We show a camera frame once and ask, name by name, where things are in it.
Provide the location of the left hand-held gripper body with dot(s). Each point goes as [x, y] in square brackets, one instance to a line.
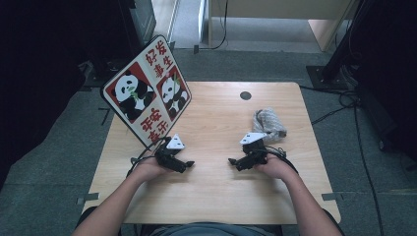
[168, 154]

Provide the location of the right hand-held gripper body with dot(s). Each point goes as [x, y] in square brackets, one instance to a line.
[255, 150]

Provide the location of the grey cloth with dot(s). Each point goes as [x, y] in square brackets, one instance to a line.
[270, 123]

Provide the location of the panda picture board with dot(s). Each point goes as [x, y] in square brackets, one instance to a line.
[131, 95]

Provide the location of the person's left hand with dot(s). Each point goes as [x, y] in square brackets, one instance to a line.
[149, 170]

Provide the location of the person's right hand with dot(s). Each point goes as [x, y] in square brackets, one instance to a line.
[277, 167]

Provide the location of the black table grommet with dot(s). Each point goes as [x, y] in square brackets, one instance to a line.
[245, 95]

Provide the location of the person's blue-grey shirt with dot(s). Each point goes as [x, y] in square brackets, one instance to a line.
[209, 230]

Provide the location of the black metal stand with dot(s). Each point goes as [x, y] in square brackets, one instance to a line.
[327, 78]

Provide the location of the black stand base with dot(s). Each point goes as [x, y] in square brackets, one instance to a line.
[96, 77]

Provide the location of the small black floor block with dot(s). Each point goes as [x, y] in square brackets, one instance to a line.
[171, 45]
[196, 49]

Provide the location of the dark glass-front cabinet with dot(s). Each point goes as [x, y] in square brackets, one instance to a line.
[144, 19]

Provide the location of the light wooden cabinet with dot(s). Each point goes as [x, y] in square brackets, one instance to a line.
[278, 8]

